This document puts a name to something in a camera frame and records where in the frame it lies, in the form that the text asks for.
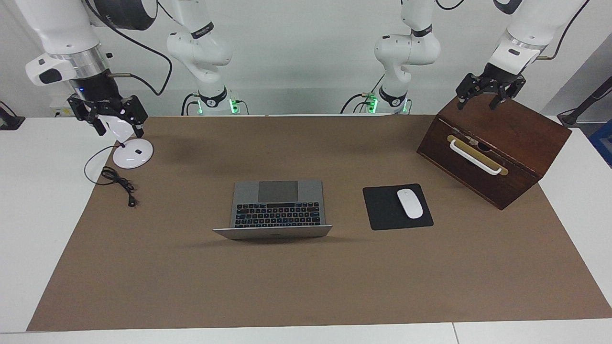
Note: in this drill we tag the black clamp base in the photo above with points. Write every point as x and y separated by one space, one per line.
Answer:
9 122

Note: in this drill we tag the brown table mat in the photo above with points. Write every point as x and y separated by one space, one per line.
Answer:
191 286

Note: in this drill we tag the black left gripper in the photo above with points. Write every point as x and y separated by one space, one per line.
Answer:
499 76

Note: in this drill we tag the black stand with pole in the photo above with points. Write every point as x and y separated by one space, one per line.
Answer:
573 117

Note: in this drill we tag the dark brown wooden box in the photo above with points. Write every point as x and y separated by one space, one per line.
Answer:
521 138

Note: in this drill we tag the black mouse pad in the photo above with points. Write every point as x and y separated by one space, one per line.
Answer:
382 210

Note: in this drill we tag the white computer mouse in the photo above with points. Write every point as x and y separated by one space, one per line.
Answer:
410 204

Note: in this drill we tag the white power strip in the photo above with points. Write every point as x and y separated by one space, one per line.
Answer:
60 112

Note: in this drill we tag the silver grey laptop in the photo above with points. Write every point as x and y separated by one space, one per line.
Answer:
277 191

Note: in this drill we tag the blue crate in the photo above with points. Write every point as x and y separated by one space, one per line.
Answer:
603 143

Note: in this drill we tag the white desk lamp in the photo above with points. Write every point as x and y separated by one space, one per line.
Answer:
129 157

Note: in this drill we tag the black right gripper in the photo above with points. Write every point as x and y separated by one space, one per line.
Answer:
95 91

